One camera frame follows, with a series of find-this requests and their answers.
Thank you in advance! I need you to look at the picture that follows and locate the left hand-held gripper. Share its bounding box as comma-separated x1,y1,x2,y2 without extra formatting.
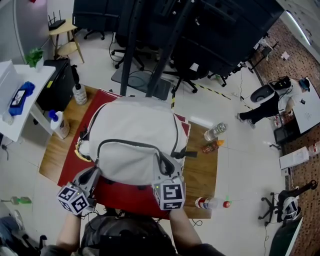
56,166,102,217

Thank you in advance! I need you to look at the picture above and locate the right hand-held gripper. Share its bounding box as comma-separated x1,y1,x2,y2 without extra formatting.
151,151,187,212

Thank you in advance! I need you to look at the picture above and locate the white backpack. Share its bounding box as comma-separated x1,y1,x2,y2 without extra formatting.
77,95,199,187

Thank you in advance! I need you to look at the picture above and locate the person's right forearm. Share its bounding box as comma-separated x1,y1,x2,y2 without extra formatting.
168,208,204,251

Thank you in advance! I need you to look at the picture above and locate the person's left forearm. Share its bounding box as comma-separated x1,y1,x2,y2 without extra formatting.
55,212,84,254

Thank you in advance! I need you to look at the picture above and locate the yellow and white plush toy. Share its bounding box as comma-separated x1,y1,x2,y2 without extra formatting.
74,138,94,164

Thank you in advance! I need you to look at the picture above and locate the wooden table with black legs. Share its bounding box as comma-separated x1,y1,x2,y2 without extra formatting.
39,84,219,221

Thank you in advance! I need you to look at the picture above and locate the red table cloth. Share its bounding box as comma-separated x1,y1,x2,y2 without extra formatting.
57,88,192,221

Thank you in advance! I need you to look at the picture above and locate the orange-capped red sauce bottle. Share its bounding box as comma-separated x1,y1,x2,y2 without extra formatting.
201,139,225,155

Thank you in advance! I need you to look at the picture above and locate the red-capped plastic bottle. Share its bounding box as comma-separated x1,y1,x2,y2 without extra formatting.
194,196,232,211

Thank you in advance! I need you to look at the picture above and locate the clear plastic bottle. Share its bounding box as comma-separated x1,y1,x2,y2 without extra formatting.
203,121,229,142

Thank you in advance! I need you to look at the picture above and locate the white pump bottle blue cap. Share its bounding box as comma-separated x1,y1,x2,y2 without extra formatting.
47,109,71,140

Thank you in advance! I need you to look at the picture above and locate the green bottle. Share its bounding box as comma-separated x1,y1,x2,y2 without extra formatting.
10,195,33,206

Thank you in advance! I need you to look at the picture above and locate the person's black-clad torso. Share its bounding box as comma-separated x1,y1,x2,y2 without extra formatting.
41,214,226,256

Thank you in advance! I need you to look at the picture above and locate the black office chair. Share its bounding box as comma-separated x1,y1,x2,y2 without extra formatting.
14,232,49,256
161,49,210,94
110,34,161,72
258,179,319,227

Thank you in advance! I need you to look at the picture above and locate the clear bottle black pump cap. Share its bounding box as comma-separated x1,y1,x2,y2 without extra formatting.
72,82,89,106

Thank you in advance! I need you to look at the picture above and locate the black cabinet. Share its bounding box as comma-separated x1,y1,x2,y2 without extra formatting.
35,58,76,112

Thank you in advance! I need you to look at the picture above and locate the blue cloth with tablet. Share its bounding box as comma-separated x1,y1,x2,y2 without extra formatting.
7,80,36,117

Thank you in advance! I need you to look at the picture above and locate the white desk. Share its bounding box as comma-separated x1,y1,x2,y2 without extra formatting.
0,64,57,144

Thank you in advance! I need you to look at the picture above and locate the white and black oval pack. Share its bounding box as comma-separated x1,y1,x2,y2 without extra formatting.
277,195,301,223
249,83,276,104

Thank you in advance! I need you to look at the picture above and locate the black metal cart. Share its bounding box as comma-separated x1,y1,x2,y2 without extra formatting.
269,121,301,151

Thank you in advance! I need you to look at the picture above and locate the white box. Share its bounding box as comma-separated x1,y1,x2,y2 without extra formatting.
279,146,311,171

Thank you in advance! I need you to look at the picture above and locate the green potted plant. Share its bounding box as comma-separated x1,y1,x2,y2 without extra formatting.
24,47,46,72

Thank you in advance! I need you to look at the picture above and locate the dark green board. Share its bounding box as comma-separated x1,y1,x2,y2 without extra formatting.
268,216,304,256

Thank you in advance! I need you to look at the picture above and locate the large black screen on stand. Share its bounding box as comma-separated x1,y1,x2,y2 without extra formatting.
71,0,286,101

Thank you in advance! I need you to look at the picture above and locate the round wooden side table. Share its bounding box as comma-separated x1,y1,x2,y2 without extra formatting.
48,23,86,65

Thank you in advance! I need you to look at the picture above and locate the red-labelled plastic bottle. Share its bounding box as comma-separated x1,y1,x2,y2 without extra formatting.
307,140,320,158

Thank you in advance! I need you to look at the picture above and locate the black router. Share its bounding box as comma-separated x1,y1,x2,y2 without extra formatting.
47,9,67,32

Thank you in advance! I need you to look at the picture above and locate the silver refrigerator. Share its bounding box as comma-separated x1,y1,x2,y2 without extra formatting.
13,0,51,59

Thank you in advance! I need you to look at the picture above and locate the ceiling light bar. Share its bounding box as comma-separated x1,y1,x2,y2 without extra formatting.
285,9,313,46

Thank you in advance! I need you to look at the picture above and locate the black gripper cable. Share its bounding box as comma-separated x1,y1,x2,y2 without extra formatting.
84,206,127,220

